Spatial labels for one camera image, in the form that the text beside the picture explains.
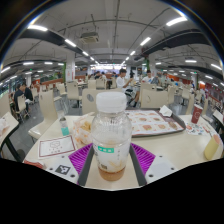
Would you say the white crumpled napkin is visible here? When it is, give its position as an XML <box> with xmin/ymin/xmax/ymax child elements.
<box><xmin>158</xmin><ymin>104</ymin><xmax>173</xmax><ymax>118</ymax></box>

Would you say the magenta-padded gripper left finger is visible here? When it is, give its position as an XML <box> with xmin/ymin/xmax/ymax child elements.
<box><xmin>44</xmin><ymin>143</ymin><xmax>95</xmax><ymax>186</ymax></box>

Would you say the small green-labelled clear bottle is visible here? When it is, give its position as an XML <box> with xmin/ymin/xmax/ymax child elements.
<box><xmin>58</xmin><ymin>116</ymin><xmax>70</xmax><ymax>137</ymax></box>

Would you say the clear white-capped drink bottle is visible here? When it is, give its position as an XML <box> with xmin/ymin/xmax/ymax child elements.
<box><xmin>90</xmin><ymin>91</ymin><xmax>133</xmax><ymax>182</ymax></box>

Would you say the cream plastic chair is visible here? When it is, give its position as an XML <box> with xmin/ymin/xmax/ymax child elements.
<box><xmin>27</xmin><ymin>89</ymin><xmax>63</xmax><ymax>141</ymax></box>
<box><xmin>81</xmin><ymin>88</ymin><xmax>123</xmax><ymax>116</ymax></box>
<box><xmin>139</xmin><ymin>88</ymin><xmax>169</xmax><ymax>109</ymax></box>

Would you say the colourful sticker sheet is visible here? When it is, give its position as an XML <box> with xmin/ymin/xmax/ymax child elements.
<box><xmin>184</xmin><ymin>122</ymin><xmax>209</xmax><ymax>137</ymax></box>

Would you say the ceiling air conditioner unit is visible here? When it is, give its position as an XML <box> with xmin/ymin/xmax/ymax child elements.
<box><xmin>79</xmin><ymin>31</ymin><xmax>100</xmax><ymax>44</ymax></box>

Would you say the dark food tray with liner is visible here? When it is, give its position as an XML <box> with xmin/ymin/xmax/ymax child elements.
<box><xmin>124</xmin><ymin>108</ymin><xmax>187</xmax><ymax>138</ymax></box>

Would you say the group of cream chairs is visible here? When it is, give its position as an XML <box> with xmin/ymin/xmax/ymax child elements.
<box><xmin>0</xmin><ymin>74</ymin><xmax>224</xmax><ymax>116</ymax></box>

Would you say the white black-edged neighbouring table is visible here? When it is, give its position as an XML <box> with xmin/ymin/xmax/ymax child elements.
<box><xmin>212</xmin><ymin>109</ymin><xmax>224</xmax><ymax>134</ymax></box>
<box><xmin>0</xmin><ymin>111</ymin><xmax>21</xmax><ymax>161</ymax></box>

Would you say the group of ceiling lights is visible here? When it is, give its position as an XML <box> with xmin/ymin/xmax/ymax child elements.
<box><xmin>0</xmin><ymin>14</ymin><xmax>224</xmax><ymax>88</ymax></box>

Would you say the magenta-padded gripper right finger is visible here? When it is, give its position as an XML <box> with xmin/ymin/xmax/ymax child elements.
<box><xmin>128</xmin><ymin>142</ymin><xmax>178</xmax><ymax>187</ymax></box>

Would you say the red paper cup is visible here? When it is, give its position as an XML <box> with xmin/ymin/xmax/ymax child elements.
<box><xmin>190</xmin><ymin>103</ymin><xmax>204</xmax><ymax>125</ymax></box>

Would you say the person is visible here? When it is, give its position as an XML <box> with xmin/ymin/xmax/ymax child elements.
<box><xmin>115</xmin><ymin>68</ymin><xmax>134</xmax><ymax>93</ymax></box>
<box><xmin>141</xmin><ymin>69</ymin><xmax>155</xmax><ymax>84</ymax></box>
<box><xmin>13</xmin><ymin>83</ymin><xmax>28</xmax><ymax>111</ymax></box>
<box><xmin>22</xmin><ymin>83</ymin><xmax>34</xmax><ymax>103</ymax></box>

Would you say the clear plastic food bag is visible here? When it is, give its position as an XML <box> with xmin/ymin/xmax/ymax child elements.
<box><xmin>71</xmin><ymin>113</ymin><xmax>96</xmax><ymax>149</ymax></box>

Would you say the white printed card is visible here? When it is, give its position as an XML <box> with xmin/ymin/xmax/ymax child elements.
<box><xmin>37</xmin><ymin>134</ymin><xmax>77</xmax><ymax>159</ymax></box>

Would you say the yellow cup with pink inside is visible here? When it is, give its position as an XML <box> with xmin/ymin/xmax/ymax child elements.
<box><xmin>203</xmin><ymin>133</ymin><xmax>223</xmax><ymax>162</ymax></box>

